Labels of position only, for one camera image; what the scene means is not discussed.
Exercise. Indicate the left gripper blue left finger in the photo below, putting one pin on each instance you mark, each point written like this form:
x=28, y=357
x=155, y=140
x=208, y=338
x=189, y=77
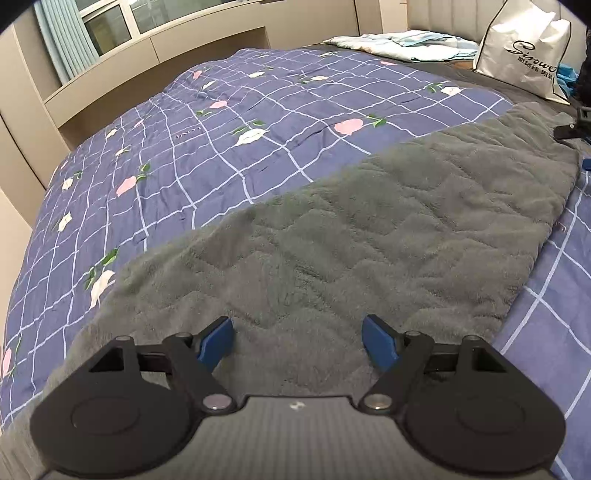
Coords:
x=130, y=408

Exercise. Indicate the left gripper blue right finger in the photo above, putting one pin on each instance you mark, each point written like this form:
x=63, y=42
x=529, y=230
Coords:
x=462, y=406

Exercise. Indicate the grey quilted fleece pants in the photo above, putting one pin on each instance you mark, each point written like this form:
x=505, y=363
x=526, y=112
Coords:
x=438, y=235

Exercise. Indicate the black bag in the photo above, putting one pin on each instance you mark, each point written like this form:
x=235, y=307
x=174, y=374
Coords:
x=582, y=88

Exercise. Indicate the white shopping bag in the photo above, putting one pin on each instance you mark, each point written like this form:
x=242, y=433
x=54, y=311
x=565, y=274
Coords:
x=524, y=46

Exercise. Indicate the grey padded headboard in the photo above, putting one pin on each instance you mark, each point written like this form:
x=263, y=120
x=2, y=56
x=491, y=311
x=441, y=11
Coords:
x=471, y=18

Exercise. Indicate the light patterned pillow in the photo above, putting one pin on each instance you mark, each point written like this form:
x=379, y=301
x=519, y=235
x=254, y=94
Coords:
x=410, y=46

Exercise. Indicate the blue plaid floral bedspread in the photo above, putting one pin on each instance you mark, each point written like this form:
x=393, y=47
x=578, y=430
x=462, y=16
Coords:
x=229, y=134

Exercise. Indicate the beige right wardrobe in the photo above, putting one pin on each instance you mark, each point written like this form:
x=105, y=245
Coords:
x=31, y=145

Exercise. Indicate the beige window cabinet shelf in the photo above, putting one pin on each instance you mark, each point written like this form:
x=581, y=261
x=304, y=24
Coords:
x=130, y=74

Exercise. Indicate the dark glass window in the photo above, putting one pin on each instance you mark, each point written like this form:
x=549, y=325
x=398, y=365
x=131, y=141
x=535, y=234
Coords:
x=106, y=25

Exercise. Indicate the left teal curtain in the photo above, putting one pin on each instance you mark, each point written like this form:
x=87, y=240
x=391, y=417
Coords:
x=67, y=41

